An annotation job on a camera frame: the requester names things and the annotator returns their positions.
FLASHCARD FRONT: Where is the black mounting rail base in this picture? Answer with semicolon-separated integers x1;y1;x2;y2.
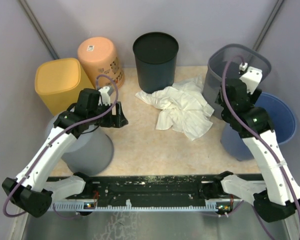
67;175;230;209

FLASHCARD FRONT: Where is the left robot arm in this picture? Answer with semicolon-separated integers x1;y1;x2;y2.
1;86;128;218

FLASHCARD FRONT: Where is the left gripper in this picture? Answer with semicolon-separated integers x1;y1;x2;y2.
88;101;128;128

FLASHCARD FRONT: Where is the yellow slotted plastic basket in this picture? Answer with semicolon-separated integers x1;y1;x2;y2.
34;58;94;116

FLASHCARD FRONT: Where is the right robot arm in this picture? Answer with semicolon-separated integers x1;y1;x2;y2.
213;78;300;223

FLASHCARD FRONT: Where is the white crumpled cloth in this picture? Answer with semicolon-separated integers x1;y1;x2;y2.
135;75;215;141

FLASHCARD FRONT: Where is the grey round bin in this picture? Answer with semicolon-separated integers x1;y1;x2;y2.
61;125;115;176

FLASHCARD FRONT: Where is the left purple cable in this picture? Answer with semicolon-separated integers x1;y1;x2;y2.
2;74;120;221

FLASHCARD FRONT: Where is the grey mesh bin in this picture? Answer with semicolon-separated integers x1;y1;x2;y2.
202;43;272;121

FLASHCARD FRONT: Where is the blue round bin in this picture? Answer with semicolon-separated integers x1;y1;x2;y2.
220;92;297;162

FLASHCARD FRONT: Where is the black round bin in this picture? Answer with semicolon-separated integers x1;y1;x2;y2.
132;32;179;94

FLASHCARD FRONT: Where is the peach plastic bucket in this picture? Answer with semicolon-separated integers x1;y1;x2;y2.
77;36;125;88

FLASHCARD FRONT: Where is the grey slotted cable duct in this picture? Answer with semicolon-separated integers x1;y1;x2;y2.
49;198;241;212

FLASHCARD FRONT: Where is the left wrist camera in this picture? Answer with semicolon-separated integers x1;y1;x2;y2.
97;85;114;106

